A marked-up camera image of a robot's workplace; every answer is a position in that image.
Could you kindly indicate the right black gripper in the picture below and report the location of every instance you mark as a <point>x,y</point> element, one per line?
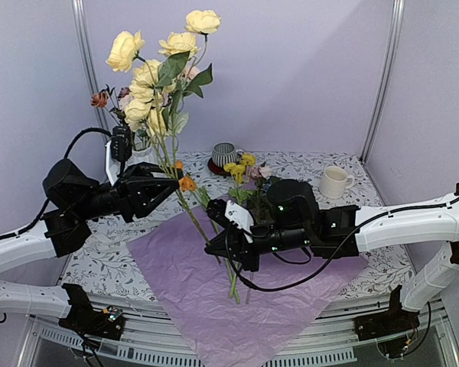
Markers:
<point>240,252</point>

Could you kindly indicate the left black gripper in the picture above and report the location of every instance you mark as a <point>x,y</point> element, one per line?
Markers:
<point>136,186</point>

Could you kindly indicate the white ribbed vase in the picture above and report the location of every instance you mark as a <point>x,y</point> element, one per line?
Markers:
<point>147,155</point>

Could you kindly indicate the purple wrapping paper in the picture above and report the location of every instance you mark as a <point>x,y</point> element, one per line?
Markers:
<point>193,288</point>

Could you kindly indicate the white printed ribbon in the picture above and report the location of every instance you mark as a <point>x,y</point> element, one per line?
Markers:
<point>103,244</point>

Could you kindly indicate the dusty red white flower stem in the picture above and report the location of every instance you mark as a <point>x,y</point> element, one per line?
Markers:
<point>113,102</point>

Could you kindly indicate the pale yellow rose stem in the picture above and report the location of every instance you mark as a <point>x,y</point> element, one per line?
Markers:
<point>157,107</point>

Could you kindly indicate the peach pink rose stem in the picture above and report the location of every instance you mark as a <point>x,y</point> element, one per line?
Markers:
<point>188,74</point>

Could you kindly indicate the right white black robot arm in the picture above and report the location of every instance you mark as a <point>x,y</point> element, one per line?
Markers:
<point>340,232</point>

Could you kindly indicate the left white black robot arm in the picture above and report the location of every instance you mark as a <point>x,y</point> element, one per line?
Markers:
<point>60,232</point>

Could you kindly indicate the mauve pink flower stem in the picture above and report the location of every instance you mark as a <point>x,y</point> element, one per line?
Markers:
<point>259,174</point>

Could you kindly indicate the orange flower stem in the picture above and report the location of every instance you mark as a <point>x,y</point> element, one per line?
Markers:
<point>187,184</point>

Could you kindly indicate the dark red coaster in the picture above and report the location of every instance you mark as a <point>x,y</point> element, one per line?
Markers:
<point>219,171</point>

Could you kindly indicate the bright yellow flower stem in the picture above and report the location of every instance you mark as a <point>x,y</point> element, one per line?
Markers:
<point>237,171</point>

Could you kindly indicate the striped grey mug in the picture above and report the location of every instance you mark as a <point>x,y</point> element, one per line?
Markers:
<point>224,153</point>

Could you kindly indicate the floral patterned table mat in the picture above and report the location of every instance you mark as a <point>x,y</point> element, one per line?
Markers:
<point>116,274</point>

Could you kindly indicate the cream white mug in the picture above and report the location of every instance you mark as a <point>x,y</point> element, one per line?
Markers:
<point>334,182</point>

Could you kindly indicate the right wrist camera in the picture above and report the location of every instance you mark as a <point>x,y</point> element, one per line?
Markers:
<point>230,213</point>

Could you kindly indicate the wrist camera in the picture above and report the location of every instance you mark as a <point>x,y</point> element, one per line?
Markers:
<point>230,213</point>
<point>118,152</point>

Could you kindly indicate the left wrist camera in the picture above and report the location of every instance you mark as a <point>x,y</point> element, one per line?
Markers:
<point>118,152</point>

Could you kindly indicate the aluminium front rail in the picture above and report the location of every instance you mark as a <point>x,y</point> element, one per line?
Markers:
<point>151,339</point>

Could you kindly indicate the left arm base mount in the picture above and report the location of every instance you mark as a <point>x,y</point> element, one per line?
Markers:
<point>107,323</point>

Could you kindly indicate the left aluminium frame post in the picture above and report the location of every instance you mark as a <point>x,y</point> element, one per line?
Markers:
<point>79,19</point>

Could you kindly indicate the aluminium frame post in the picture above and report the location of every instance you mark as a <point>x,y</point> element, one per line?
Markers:
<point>79,19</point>
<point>392,45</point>

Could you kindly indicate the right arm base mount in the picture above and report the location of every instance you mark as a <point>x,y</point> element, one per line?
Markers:
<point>386,323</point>

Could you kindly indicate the right aluminium frame post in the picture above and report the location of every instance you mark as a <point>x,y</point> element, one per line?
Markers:
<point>392,45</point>

